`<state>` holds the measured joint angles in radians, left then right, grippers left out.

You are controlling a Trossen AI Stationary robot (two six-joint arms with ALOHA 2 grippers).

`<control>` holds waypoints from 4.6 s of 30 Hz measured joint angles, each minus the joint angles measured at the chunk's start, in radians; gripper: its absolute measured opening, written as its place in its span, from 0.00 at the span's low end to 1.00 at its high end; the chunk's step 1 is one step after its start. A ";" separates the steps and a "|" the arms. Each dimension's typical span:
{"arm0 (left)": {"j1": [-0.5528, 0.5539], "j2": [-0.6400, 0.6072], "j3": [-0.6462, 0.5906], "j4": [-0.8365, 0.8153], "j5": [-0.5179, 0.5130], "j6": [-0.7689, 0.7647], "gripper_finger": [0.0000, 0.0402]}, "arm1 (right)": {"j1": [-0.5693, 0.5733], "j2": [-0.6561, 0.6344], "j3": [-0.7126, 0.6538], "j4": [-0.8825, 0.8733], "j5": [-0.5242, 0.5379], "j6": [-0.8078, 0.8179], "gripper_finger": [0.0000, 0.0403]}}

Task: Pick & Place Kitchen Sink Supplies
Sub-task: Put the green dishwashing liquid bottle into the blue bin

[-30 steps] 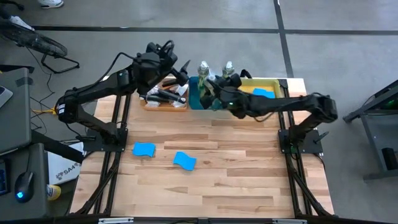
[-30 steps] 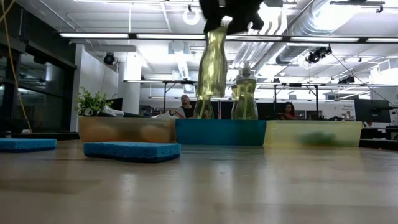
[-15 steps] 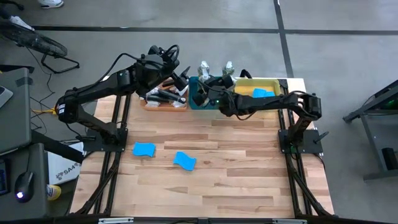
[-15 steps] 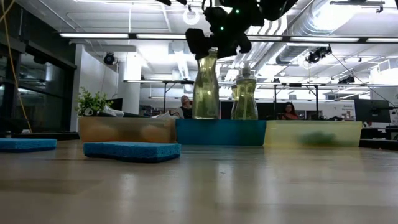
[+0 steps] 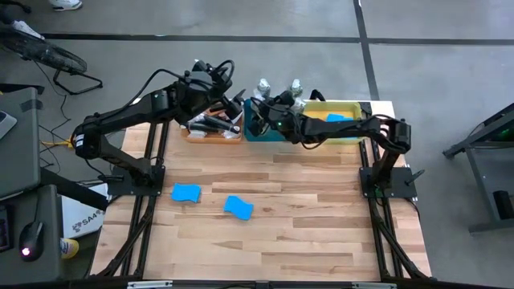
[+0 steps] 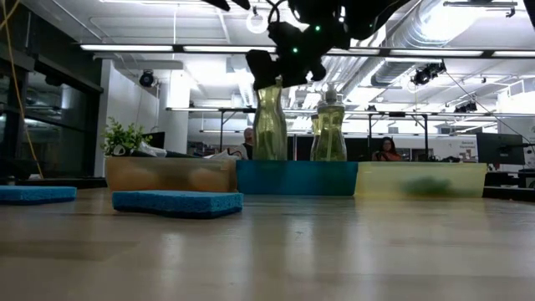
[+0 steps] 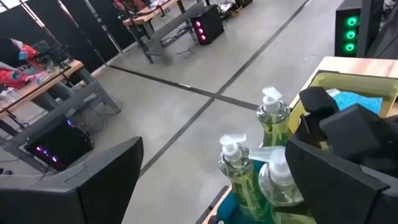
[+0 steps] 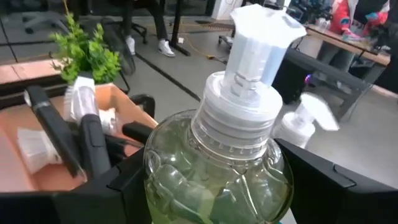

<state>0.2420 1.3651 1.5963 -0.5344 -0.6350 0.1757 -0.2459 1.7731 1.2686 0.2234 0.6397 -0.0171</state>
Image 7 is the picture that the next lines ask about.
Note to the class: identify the black computer pink lights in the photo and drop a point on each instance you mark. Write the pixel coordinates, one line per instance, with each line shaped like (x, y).
(211, 21)

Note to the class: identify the yellow plastic bin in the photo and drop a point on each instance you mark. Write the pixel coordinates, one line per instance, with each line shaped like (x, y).
(348, 82)

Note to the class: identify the person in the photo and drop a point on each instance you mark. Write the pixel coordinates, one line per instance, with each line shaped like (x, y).
(12, 77)

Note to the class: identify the black computer green lights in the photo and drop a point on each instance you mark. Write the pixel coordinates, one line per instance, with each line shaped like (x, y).
(342, 37)

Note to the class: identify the black partition panels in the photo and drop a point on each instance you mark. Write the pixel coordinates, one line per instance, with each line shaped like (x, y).
(77, 31)

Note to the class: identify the wooden desk grey legs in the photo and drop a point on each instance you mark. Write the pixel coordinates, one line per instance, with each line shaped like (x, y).
(70, 67)
(140, 18)

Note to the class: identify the black computer purple lights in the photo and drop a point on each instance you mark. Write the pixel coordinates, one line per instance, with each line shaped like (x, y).
(62, 146)

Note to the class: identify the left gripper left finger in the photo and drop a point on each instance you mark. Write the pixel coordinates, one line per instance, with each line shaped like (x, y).
(93, 193)

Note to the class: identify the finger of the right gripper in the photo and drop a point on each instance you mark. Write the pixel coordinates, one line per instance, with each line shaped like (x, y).
(317, 102)
(354, 133)

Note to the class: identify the green dish soap pump bottle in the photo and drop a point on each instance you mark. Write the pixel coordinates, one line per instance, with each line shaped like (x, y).
(276, 180)
(241, 180)
(273, 121)

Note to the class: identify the blue plastic bin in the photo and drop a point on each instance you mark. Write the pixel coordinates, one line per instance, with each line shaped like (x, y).
(230, 208)

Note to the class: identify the blue cellulose sponge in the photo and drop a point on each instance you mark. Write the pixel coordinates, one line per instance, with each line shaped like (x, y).
(360, 101)

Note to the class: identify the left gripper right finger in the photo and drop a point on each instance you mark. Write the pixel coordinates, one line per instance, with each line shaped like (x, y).
(335, 193)

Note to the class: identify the grey metal stand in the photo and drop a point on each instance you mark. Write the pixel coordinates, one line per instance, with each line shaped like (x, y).
(370, 25)

